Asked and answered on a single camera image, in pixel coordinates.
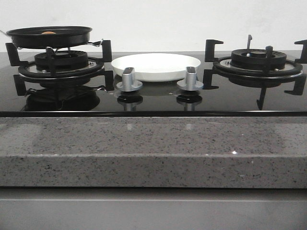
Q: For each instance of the black glass gas cooktop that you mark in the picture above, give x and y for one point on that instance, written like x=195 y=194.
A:
x=100 y=98

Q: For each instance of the black left pan support grate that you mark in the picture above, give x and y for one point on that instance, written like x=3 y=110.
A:
x=53 y=79

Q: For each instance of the black gas burner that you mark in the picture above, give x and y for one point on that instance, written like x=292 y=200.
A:
x=255 y=59
x=66 y=60

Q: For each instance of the grey cabinet front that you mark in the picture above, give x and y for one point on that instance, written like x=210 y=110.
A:
x=152 y=209

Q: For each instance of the black right pan support grate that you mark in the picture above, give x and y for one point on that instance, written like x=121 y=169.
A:
x=263 y=79

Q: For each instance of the black right gas burner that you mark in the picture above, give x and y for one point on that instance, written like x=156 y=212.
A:
x=255 y=59

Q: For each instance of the black left gas burner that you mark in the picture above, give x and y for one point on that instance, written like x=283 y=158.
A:
x=66 y=60

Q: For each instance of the fried egg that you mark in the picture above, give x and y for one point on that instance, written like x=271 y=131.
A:
x=48 y=32

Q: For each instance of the black pan support grate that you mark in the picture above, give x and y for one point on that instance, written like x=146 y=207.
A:
x=53 y=79
x=263 y=79

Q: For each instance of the silver right stove knob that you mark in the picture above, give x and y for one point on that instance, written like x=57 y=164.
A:
x=190 y=83

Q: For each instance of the silver stove knob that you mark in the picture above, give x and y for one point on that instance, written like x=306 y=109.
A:
x=129 y=82
x=190 y=83

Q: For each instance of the black frying pan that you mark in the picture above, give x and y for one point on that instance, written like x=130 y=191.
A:
x=66 y=36

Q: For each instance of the white round plate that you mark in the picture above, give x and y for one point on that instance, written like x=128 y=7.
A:
x=156 y=67

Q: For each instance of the silver left stove knob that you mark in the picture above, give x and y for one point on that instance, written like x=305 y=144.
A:
x=129 y=82

